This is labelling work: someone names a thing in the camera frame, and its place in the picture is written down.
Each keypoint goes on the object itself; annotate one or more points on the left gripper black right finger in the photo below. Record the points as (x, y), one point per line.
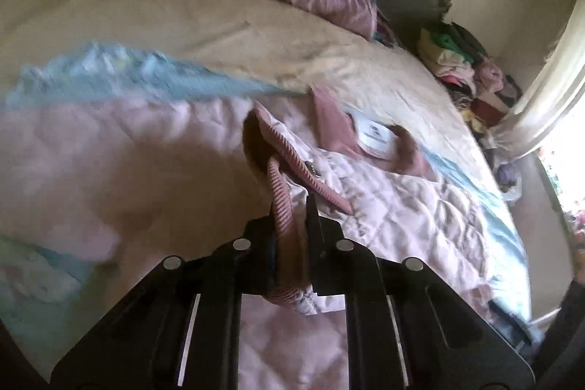
(324, 262)

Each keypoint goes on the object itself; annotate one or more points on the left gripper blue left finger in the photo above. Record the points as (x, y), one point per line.
(260, 275)

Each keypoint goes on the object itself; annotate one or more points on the pink quilted coat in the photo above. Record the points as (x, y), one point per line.
(131, 182)

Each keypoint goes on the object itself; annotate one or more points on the bag of clothes by curtain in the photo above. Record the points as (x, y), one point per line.
(508, 178)

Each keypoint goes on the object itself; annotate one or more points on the pile of folded clothes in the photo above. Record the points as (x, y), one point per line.
(478, 88)

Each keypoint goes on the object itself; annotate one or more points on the blue Hello Kitty blanket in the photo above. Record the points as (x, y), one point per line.
(101, 72)

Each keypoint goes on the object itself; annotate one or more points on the bed with beige sheet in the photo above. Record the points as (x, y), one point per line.
(263, 40)

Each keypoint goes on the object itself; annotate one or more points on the cream window curtain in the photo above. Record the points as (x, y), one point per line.
(556, 91)

